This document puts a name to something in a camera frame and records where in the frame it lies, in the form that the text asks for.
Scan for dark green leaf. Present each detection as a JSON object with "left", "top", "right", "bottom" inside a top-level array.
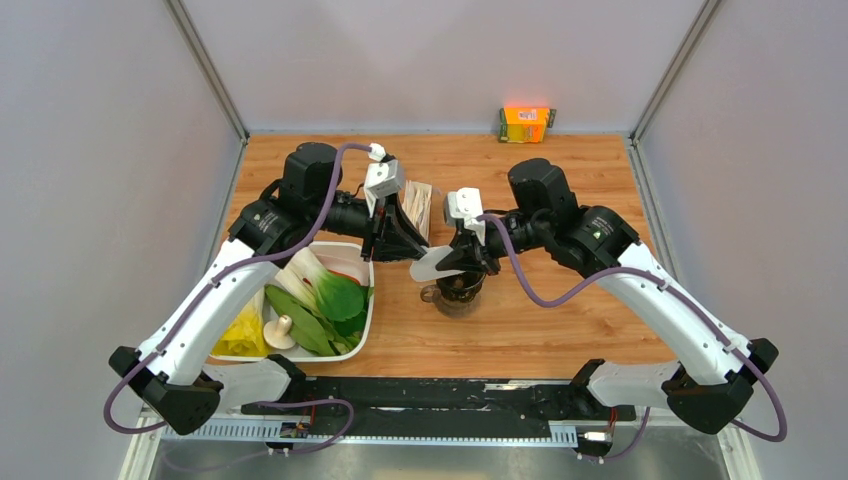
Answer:
[{"left": 264, "top": 285, "right": 336, "bottom": 357}]

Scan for white rectangular tray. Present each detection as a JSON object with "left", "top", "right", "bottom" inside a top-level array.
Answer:
[{"left": 210, "top": 242, "right": 374, "bottom": 363}]

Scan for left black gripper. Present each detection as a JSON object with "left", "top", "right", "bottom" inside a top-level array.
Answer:
[{"left": 309, "top": 191, "right": 429, "bottom": 265}]

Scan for yellow napa cabbage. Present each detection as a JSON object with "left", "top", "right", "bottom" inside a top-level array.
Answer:
[{"left": 211, "top": 291, "right": 270, "bottom": 358}]

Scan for pack of paper filters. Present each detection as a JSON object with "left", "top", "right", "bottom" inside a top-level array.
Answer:
[{"left": 402, "top": 180, "right": 433, "bottom": 241}]

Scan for dark brown coffee dripper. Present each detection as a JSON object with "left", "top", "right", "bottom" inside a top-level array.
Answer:
[{"left": 436, "top": 272, "right": 486, "bottom": 304}]

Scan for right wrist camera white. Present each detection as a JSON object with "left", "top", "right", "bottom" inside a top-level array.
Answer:
[{"left": 443, "top": 187, "right": 486, "bottom": 245}]

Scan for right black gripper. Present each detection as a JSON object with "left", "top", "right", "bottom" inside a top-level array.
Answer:
[{"left": 436, "top": 212, "right": 550, "bottom": 276}]

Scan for orange green carton box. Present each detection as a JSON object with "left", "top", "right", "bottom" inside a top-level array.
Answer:
[{"left": 497, "top": 107, "right": 557, "bottom": 144}]

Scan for red chili pepper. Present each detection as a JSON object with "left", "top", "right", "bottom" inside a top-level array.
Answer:
[{"left": 329, "top": 269, "right": 367, "bottom": 286}]

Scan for purple cable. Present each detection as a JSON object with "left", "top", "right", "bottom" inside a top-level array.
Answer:
[
  {"left": 103, "top": 142, "right": 389, "bottom": 457},
  {"left": 476, "top": 213, "right": 788, "bottom": 464}
]

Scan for clear glass coffee server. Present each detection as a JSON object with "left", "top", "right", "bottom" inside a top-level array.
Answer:
[{"left": 420, "top": 284, "right": 482, "bottom": 318}]

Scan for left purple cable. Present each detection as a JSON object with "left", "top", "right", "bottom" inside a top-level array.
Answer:
[{"left": 103, "top": 142, "right": 389, "bottom": 457}]

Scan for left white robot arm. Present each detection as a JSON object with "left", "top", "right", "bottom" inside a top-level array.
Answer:
[{"left": 109, "top": 142, "right": 428, "bottom": 435}]

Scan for green bok choy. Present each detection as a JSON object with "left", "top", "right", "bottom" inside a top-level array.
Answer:
[{"left": 288, "top": 248, "right": 366, "bottom": 322}]

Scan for white paper coffee filter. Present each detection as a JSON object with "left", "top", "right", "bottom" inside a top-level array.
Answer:
[{"left": 409, "top": 245, "right": 463, "bottom": 283}]

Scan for white mushroom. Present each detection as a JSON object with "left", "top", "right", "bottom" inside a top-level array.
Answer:
[{"left": 263, "top": 315, "right": 296, "bottom": 350}]

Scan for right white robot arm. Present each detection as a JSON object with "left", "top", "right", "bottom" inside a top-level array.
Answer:
[{"left": 435, "top": 158, "right": 779, "bottom": 434}]

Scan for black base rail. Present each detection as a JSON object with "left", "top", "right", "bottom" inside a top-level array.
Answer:
[{"left": 241, "top": 377, "right": 636, "bottom": 455}]

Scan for white bok choy stalk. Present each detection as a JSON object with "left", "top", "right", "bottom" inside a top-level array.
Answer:
[{"left": 274, "top": 266, "right": 318, "bottom": 312}]

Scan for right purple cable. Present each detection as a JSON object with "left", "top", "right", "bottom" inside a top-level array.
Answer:
[{"left": 476, "top": 213, "right": 788, "bottom": 464}]

